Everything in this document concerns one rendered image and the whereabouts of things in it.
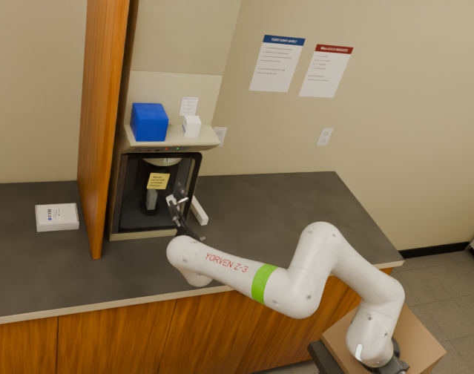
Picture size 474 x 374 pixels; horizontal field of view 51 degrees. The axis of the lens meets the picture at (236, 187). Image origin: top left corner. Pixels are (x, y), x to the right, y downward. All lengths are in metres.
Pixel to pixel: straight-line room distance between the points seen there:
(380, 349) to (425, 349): 0.26
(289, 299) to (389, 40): 1.62
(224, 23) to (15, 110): 0.96
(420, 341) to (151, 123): 1.19
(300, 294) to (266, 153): 1.38
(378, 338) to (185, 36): 1.13
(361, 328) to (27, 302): 1.13
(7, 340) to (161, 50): 1.17
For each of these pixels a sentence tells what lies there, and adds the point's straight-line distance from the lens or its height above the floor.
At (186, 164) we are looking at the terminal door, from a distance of 1.89.
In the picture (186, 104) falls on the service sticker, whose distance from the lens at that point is 1.75.
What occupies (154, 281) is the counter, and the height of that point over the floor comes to 0.94.
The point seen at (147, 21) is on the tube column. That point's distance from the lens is 1.58.
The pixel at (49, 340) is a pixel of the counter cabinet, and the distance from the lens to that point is 2.08.
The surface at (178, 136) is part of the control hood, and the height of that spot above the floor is 1.51.
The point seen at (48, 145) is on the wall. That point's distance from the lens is 2.28.
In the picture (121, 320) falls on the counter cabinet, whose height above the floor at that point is 0.77.
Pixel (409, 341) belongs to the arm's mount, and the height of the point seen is 1.13.
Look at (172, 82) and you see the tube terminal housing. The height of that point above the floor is 1.67.
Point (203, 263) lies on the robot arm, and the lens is 1.52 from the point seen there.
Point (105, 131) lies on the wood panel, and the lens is 1.63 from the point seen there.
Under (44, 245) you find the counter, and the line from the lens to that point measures 2.07.
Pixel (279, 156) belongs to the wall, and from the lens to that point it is 2.68.
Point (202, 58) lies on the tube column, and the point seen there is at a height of 1.77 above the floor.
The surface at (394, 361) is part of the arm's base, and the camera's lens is 1.85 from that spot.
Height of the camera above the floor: 2.44
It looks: 37 degrees down
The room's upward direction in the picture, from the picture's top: 17 degrees clockwise
